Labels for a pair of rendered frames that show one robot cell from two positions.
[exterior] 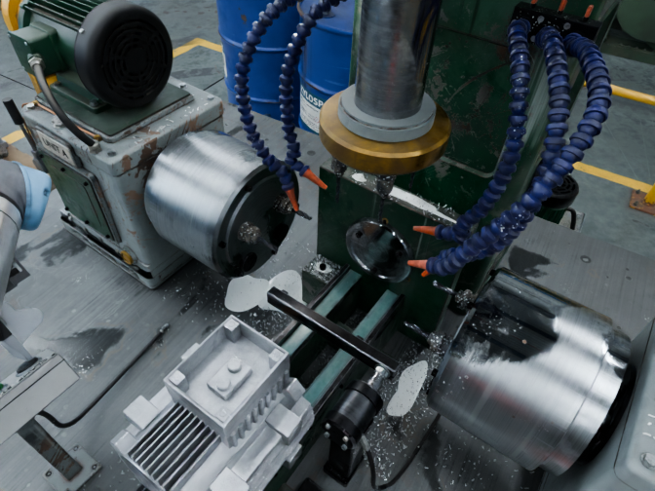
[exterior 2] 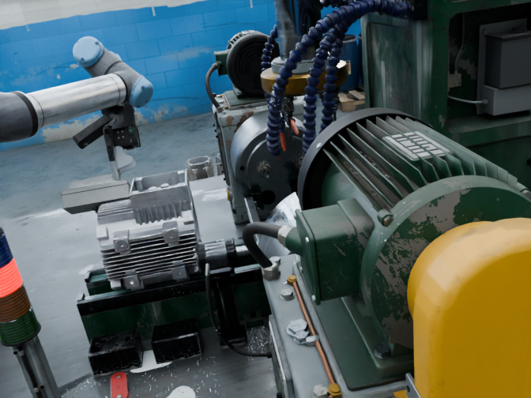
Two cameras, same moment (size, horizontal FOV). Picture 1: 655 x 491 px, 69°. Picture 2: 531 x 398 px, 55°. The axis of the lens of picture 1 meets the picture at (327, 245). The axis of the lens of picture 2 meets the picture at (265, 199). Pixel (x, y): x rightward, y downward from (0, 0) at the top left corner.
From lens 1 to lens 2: 0.87 m
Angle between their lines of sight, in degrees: 47
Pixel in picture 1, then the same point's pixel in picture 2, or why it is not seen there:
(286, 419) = (170, 225)
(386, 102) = (283, 49)
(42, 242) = (211, 190)
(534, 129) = (421, 90)
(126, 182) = (227, 133)
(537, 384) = not seen: hidden behind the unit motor
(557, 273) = not seen: outside the picture
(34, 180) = (141, 81)
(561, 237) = not seen: outside the picture
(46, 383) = (114, 189)
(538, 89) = (417, 55)
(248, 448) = (145, 230)
